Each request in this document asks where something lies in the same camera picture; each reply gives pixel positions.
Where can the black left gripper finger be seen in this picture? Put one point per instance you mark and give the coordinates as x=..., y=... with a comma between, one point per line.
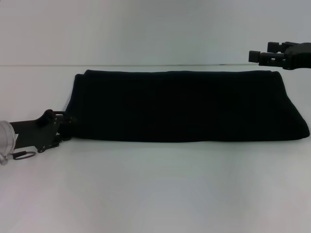
x=68, y=117
x=64, y=137

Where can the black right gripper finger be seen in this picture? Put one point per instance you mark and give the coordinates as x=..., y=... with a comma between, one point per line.
x=275, y=46
x=266, y=58

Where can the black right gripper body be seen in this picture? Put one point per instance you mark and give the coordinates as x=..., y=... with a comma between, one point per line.
x=297, y=55

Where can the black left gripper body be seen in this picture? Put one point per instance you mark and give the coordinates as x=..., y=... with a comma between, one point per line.
x=36, y=132

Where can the black shirt with FREE print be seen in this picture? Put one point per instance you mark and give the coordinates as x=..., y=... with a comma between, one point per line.
x=184, y=106

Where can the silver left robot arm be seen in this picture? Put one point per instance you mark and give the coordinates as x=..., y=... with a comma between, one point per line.
x=6, y=137

